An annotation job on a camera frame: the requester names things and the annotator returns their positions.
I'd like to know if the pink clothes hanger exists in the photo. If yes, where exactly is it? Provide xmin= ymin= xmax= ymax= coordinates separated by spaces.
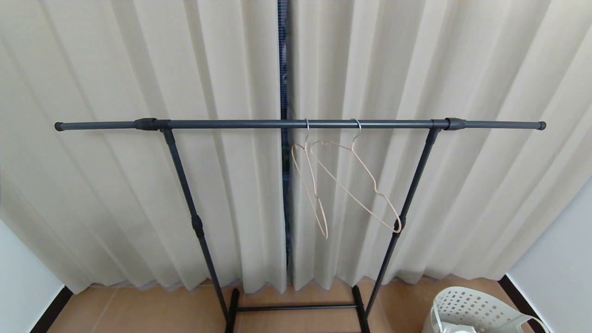
xmin=310 ymin=119 xmax=402 ymax=233
xmin=291 ymin=118 xmax=329 ymax=240

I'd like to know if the white laundry basket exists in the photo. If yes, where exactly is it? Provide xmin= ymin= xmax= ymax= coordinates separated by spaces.
xmin=422 ymin=286 xmax=550 ymax=333

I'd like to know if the black clothes rack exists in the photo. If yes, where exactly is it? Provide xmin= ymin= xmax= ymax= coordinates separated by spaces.
xmin=54 ymin=117 xmax=547 ymax=333

